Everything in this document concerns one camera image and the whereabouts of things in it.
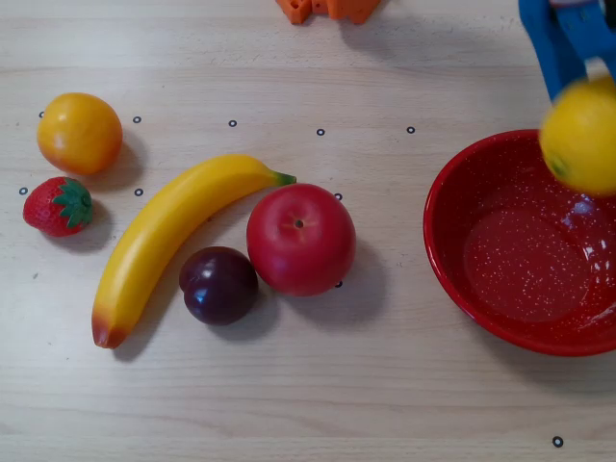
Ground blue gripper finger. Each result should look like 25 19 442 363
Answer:
556 3 616 81
518 0 590 103

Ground yellow lemon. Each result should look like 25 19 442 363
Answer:
538 75 616 197

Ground red speckled bowl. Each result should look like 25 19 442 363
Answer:
423 128 616 358

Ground red apple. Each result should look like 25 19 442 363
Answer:
245 183 358 297

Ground dark purple plum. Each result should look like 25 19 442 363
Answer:
178 245 260 326

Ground yellow banana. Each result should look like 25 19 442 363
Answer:
90 153 297 350

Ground yellow orange round fruit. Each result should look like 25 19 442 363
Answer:
37 91 124 176

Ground red strawberry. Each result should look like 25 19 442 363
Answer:
22 176 94 238

